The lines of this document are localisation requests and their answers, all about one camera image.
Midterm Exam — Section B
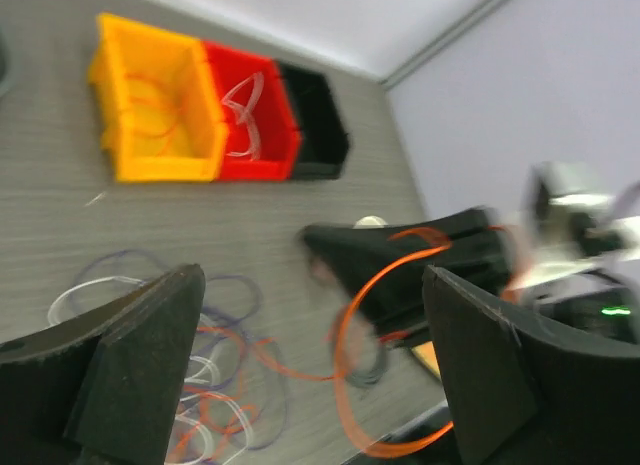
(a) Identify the tangled cable pile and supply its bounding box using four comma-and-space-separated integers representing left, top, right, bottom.
47, 248, 291, 465

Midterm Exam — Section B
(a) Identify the pink white mug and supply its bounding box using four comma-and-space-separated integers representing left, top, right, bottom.
353, 215, 388, 229

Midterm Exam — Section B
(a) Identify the aluminium corner post right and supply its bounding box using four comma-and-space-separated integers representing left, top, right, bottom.
379, 0, 510, 91

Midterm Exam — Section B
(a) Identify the black plastic bin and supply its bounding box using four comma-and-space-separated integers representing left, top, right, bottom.
276, 61, 350, 180

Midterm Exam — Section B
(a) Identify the white thin cable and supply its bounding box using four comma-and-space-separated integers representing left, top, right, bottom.
219, 70, 266, 161

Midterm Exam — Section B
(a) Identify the red plastic bin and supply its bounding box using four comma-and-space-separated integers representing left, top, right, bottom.
203, 41, 301, 181

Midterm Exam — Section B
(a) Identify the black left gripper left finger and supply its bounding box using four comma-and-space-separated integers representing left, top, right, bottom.
1, 264, 206, 464

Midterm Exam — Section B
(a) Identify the orange woven mat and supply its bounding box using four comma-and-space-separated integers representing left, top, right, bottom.
410, 341, 441, 380

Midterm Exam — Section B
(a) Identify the yellow plastic bin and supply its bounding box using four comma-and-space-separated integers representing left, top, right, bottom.
88, 13, 229, 183

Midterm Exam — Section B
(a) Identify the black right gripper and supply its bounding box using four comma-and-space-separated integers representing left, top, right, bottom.
389, 207, 639, 343

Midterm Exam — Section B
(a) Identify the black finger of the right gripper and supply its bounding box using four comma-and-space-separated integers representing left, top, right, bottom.
301, 223, 505, 335

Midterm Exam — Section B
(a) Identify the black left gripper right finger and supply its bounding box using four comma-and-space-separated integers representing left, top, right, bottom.
423, 266, 639, 464

